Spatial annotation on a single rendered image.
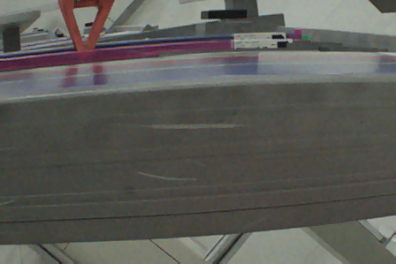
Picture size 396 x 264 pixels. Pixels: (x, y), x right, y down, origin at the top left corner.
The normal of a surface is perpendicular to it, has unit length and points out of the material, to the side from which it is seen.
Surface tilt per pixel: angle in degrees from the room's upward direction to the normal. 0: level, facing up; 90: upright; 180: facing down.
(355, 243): 90
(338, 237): 90
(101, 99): 90
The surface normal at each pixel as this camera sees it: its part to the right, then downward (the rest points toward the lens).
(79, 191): 0.31, 0.15
